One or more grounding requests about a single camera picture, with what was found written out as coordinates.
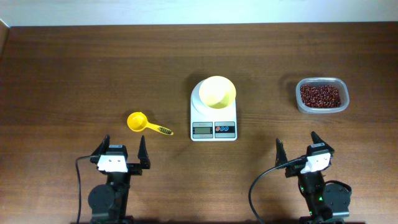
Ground black cable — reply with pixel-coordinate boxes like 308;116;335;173
75;155;94;224
248;156;308;224

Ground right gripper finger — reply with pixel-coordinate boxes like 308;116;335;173
275;138;288;169
310;131;323;144

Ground yellow plastic bowl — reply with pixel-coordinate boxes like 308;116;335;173
199;76;236;109

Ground left black cable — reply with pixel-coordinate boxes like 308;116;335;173
75;155;94;224

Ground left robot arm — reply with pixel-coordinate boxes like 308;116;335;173
88;135;150;224

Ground right black cable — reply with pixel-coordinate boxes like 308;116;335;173
248;156;308;224

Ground clear plastic container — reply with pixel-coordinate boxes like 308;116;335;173
295;77;349;114

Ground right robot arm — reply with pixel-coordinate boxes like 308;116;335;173
275;131;352;224

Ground red beans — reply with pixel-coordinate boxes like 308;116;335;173
300;85;341;108

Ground yellow measuring scoop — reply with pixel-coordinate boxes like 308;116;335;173
127;112;174;136

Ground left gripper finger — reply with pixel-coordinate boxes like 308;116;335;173
92;134;110;156
137;135;150;169

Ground white digital kitchen scale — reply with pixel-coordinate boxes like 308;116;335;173
190;80;238;142

